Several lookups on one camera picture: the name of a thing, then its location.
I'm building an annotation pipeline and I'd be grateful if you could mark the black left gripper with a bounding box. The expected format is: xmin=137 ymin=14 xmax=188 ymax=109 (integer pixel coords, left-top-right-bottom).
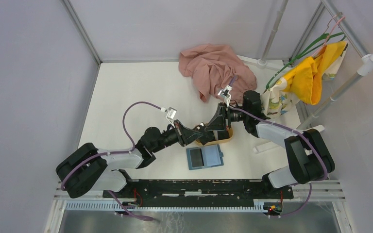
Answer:
xmin=152 ymin=119 xmax=203 ymax=153

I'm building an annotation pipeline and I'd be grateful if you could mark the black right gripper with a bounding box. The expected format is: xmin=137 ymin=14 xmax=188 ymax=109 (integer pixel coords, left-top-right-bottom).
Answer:
xmin=204 ymin=102 xmax=249 ymax=132

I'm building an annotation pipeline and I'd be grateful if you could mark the dark grey credit card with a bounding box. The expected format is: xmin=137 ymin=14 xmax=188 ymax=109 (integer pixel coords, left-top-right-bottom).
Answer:
xmin=194 ymin=123 xmax=215 ymax=145

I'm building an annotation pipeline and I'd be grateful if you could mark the blue card holder wallet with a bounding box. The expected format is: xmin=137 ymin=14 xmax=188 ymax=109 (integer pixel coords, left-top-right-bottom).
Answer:
xmin=186 ymin=145 xmax=224 ymax=170

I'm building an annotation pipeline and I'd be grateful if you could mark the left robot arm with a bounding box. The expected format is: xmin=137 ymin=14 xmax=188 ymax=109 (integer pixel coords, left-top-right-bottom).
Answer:
xmin=55 ymin=120 xmax=205 ymax=199

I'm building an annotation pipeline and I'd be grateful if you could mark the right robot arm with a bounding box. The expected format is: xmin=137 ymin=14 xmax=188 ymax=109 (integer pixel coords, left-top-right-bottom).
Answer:
xmin=205 ymin=89 xmax=335 ymax=198

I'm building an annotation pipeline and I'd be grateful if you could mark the pink crumpled cloth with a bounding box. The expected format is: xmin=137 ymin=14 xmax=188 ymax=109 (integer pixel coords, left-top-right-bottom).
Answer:
xmin=178 ymin=44 xmax=257 ymax=103

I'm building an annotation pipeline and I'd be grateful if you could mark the dinosaur print cloth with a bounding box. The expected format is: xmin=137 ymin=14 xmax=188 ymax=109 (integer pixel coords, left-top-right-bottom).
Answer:
xmin=261 ymin=45 xmax=348 ymax=118

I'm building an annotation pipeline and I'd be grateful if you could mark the yellow garment on hanger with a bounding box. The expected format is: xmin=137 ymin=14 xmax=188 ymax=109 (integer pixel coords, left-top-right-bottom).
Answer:
xmin=282 ymin=41 xmax=348 ymax=105

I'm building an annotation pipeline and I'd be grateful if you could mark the green clothes hanger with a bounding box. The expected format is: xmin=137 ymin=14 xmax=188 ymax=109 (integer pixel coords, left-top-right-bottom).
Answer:
xmin=265 ymin=32 xmax=346 ymax=90

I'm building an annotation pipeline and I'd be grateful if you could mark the pink clothes hanger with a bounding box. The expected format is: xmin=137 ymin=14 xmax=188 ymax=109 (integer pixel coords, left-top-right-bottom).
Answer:
xmin=310 ymin=12 xmax=345 ymax=57

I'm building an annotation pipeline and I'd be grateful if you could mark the white clothes rack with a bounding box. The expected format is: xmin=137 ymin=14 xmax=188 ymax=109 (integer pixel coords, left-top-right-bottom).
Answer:
xmin=241 ymin=0 xmax=373 ymax=153

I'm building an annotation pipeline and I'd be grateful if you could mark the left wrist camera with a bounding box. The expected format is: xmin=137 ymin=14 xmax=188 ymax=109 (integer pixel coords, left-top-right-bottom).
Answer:
xmin=161 ymin=107 xmax=177 ymax=121

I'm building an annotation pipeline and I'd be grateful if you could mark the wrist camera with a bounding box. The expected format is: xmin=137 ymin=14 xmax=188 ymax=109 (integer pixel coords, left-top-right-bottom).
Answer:
xmin=161 ymin=107 xmax=177 ymax=121
xmin=218 ymin=85 xmax=233 ymax=102

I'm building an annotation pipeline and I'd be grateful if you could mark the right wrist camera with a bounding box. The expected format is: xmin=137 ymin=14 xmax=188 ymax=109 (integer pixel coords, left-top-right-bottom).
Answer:
xmin=218 ymin=85 xmax=233 ymax=102

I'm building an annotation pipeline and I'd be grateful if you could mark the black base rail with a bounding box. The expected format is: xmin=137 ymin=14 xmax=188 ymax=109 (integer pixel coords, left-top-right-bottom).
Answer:
xmin=114 ymin=179 xmax=294 ymax=207

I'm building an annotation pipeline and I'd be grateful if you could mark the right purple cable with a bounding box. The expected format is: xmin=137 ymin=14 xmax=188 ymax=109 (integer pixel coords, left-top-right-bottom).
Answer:
xmin=228 ymin=75 xmax=330 ymax=218

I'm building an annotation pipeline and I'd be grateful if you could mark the white slotted cable duct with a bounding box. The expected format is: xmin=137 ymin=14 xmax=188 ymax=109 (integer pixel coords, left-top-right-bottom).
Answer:
xmin=65 ymin=200 xmax=266 ymax=213

